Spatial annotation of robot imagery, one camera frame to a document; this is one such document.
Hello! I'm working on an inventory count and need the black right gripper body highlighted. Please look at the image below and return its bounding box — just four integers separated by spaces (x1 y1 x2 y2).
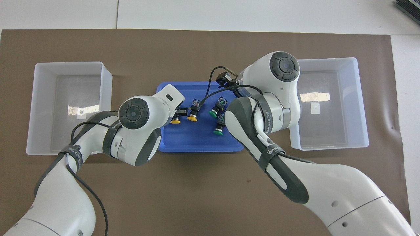
233 77 246 98

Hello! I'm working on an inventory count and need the green push button switch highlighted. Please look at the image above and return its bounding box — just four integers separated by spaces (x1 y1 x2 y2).
213 113 227 136
209 96 227 118

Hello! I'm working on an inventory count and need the blue plastic tray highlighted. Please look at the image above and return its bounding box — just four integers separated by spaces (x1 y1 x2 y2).
156 81 246 153

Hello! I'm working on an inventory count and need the brown table mat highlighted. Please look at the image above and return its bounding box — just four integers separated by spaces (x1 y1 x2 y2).
0 29 410 236

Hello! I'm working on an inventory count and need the translucent white plastic box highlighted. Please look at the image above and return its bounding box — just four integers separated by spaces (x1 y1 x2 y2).
26 61 113 156
289 57 369 151

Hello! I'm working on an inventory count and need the dark grey ribbed device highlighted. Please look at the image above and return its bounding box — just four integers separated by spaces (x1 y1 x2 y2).
395 0 420 17

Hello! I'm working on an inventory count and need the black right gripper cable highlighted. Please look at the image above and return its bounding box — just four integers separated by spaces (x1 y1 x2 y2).
201 67 263 104

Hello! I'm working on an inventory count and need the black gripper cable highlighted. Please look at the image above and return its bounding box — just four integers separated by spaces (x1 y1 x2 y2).
201 67 263 104
64 111 120 236

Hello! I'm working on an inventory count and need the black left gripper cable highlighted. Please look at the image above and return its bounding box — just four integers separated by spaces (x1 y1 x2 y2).
64 111 120 236

